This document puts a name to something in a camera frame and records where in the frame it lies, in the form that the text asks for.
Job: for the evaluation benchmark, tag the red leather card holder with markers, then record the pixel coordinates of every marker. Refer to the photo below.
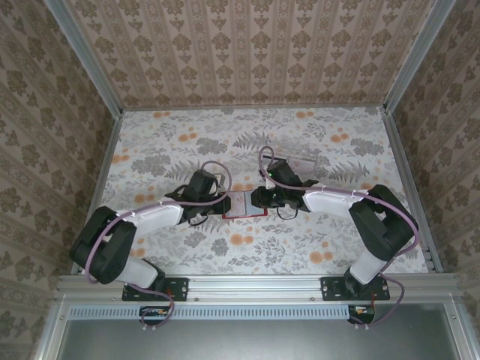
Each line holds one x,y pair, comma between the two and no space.
243,217

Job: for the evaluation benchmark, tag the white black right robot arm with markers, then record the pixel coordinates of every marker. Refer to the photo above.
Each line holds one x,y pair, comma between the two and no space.
330,202

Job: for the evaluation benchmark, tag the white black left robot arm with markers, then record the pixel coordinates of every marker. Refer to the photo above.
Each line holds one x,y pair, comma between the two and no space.
157,217

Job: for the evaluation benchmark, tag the floral patterned table cover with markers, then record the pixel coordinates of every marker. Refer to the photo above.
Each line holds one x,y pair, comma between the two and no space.
262,255

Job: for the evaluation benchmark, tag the grey metal panel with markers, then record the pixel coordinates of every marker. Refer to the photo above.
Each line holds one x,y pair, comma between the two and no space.
255,341

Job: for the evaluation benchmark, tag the aluminium back rail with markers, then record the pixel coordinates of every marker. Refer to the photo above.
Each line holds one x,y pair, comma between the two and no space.
255,108

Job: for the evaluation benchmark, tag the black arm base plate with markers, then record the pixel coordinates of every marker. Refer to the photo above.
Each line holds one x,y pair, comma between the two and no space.
176,288
333,288

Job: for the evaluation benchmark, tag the aluminium side rail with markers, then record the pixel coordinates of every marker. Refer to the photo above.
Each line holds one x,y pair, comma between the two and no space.
408,180
107,180

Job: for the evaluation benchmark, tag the aluminium frame post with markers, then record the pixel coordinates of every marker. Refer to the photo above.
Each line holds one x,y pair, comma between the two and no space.
412,56
86,60

